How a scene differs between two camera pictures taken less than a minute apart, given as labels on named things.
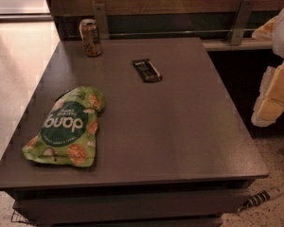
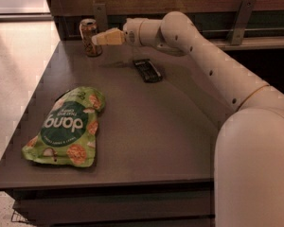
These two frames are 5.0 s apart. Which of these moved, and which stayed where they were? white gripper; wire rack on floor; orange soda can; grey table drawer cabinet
Moved: white gripper
Stayed: wire rack on floor; grey table drawer cabinet; orange soda can
